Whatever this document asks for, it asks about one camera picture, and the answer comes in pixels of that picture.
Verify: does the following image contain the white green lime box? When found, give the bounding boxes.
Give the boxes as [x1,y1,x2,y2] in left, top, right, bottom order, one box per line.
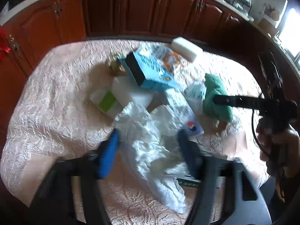
[90,89,123,119]

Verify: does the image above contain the white foam block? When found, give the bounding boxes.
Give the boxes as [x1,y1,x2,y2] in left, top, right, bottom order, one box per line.
[171,37,203,62]

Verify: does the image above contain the white orange snack bag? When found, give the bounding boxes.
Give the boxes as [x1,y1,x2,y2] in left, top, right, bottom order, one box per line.
[136,44,190,76]

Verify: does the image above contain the blue cardboard box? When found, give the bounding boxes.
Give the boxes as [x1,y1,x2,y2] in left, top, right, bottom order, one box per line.
[117,51,182,91]

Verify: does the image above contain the beige paper ball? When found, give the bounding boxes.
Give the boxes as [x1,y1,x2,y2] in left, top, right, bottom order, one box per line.
[105,54,127,77]

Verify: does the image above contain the red wooden kitchen cabinets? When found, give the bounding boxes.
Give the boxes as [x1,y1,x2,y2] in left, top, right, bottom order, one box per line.
[0,0,300,92]

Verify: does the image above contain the person's right hand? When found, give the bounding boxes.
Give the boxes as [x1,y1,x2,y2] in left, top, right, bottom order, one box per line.
[256,118,299,178]

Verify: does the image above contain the green cloth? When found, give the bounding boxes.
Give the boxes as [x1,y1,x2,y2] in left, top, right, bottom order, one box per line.
[202,73,235,123]

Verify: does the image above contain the crumpled white plastic bag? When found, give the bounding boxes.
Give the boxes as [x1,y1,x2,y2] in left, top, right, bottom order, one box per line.
[113,102,189,213]

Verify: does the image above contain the white box with red-blue logo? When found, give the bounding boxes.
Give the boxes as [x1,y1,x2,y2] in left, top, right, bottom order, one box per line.
[162,88,204,138]

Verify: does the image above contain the white plastic container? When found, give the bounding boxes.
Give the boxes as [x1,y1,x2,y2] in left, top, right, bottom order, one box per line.
[111,76,154,108]

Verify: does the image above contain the pink embroidered tablecloth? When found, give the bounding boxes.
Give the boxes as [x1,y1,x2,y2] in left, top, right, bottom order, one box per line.
[1,40,269,224]

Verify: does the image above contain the red tassel ornament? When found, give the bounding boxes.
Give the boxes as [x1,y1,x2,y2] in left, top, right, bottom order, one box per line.
[0,26,11,62]

